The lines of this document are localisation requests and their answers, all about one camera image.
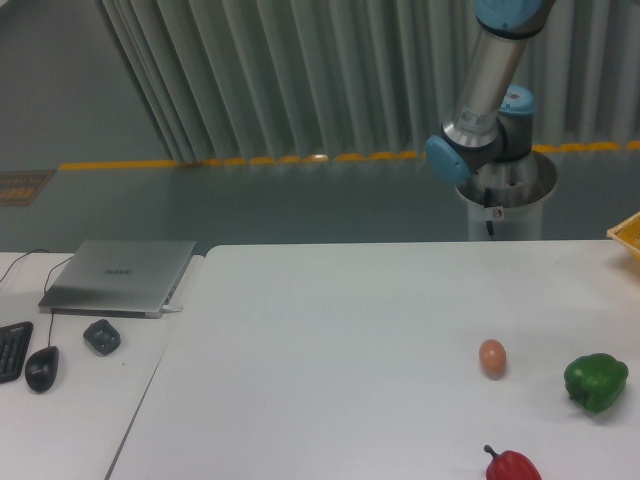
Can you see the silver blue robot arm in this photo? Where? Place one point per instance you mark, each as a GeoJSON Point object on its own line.
{"type": "Point", "coordinates": [491, 121]}

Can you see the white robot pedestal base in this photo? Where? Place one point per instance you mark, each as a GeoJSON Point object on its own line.
{"type": "Point", "coordinates": [504, 200]}

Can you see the black computer mouse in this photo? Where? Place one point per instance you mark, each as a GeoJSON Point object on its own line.
{"type": "Point", "coordinates": [41, 369]}

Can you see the silver closed laptop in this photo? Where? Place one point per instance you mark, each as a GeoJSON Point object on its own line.
{"type": "Point", "coordinates": [119, 278]}

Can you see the yellow basket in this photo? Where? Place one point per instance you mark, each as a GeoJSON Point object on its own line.
{"type": "Point", "coordinates": [627, 233]}

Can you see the red bell pepper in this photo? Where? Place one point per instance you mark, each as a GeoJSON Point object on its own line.
{"type": "Point", "coordinates": [510, 465]}

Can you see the green bell pepper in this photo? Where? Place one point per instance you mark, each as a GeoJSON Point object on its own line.
{"type": "Point", "coordinates": [595, 381]}

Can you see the black keyboard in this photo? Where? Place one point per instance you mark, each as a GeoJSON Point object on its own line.
{"type": "Point", "coordinates": [14, 343]}

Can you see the brown egg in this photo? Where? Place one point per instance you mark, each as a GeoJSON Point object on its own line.
{"type": "Point", "coordinates": [493, 358]}

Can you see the small black case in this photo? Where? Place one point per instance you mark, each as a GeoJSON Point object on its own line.
{"type": "Point", "coordinates": [102, 337]}

